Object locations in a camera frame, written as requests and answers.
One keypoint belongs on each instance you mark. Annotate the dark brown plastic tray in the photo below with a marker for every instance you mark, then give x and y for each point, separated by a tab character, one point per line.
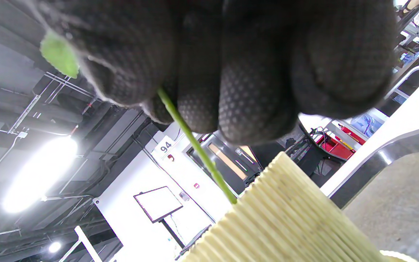
395	203

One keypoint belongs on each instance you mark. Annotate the person's right hand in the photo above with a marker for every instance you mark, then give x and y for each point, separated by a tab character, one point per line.
249	65

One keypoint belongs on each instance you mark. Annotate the white screen on stand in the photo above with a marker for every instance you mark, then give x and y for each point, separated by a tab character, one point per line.
157	203

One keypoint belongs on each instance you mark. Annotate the long bright ceiling lamp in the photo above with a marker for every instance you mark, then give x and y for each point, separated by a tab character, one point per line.
38	174

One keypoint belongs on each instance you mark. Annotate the red tool cart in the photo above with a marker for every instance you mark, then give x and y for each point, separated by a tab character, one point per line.
335	145

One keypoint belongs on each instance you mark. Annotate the yellow ribbed flower pot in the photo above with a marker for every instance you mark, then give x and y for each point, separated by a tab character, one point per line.
278	218

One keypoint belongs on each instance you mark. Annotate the white rolling cart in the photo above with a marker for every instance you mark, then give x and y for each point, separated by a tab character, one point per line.
407	74

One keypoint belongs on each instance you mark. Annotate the red artificial rose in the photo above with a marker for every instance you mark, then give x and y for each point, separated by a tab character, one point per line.
195	143

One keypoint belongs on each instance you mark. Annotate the small round ceiling lamp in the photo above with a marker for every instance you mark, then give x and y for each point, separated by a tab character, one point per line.
54	247

